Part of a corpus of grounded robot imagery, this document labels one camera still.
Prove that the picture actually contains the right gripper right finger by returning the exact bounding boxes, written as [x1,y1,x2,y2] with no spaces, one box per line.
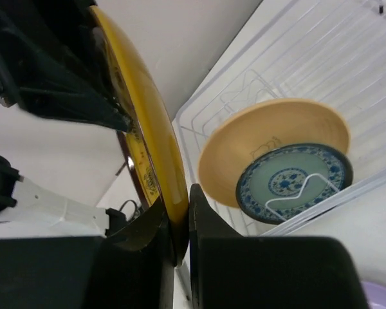
[188,183,241,308]

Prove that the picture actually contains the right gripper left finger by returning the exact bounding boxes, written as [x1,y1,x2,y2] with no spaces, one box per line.
[106,201,175,308]

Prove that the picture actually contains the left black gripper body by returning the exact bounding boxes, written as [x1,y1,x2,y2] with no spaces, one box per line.
[0,0,100,110]

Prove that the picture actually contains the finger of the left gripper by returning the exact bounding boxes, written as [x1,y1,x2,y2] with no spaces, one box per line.
[19,64,133,133]

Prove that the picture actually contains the blue floral plate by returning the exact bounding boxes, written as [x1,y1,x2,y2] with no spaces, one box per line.
[235,144,353,225]

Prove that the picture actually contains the beige plate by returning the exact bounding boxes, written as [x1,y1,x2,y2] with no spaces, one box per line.
[198,98,351,208]

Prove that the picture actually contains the purple plate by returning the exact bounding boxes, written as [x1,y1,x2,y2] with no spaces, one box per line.
[362,281,386,309]

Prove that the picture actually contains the white wire dish rack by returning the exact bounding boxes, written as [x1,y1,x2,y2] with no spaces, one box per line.
[175,1,386,308]

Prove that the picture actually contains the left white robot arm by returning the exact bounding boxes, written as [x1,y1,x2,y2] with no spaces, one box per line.
[0,1,133,237]

